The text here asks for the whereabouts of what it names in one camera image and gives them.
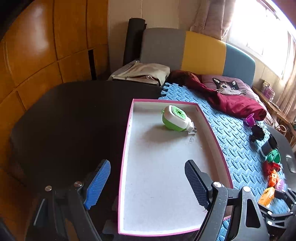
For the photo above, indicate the orange yellow toy clip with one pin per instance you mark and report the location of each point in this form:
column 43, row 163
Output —
column 267, row 196

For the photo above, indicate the purple cat pillow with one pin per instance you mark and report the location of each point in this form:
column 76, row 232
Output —
column 229, row 86

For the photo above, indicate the pink-rimmed white tray box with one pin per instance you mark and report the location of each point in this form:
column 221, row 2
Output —
column 155, row 197

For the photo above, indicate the purple box on desk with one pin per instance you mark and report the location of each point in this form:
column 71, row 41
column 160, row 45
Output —
column 267, row 91

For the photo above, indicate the blue foam puzzle mat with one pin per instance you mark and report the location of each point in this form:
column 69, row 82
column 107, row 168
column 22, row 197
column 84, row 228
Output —
column 240, row 160

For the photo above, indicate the wooden side desk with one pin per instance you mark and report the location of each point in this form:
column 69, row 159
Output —
column 276, row 113

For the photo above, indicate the beige canvas bag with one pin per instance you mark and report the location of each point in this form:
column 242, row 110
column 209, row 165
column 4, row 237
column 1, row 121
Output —
column 148, row 73

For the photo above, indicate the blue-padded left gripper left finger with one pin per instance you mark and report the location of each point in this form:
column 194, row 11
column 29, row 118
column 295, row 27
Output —
column 82, row 196

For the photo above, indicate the green white plug-in device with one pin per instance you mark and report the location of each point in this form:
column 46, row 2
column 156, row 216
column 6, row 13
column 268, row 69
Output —
column 176, row 119

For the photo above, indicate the green flanged plastic spool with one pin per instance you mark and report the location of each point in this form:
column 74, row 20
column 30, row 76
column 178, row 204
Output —
column 274, row 156

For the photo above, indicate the pink ribbed oval toy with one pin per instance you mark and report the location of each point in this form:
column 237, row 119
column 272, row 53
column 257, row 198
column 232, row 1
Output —
column 280, row 185

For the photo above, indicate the grey yellow blue headboard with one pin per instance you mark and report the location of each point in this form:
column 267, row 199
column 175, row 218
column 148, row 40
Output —
column 196, row 53

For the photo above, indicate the dark spiky massage brush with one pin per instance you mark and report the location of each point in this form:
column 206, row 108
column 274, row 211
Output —
column 257, row 134

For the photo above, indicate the orange block toy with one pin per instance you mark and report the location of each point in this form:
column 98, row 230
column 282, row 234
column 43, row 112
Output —
column 273, row 178

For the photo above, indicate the wooden wardrobe panels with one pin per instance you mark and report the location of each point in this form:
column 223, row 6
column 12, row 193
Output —
column 49, row 43

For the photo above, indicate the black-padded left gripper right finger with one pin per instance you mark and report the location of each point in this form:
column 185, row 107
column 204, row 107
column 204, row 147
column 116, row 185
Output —
column 213, row 196

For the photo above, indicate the black rolled yoga mat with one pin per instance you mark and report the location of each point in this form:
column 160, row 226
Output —
column 133, row 42

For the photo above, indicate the maroon red blanket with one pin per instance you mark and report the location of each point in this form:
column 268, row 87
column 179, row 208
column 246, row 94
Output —
column 234, row 105

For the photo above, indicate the pink window curtain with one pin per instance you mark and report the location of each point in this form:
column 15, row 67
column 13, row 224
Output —
column 213, row 18

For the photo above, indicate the purple silicone cup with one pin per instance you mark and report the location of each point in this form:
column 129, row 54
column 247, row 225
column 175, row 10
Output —
column 250, row 121

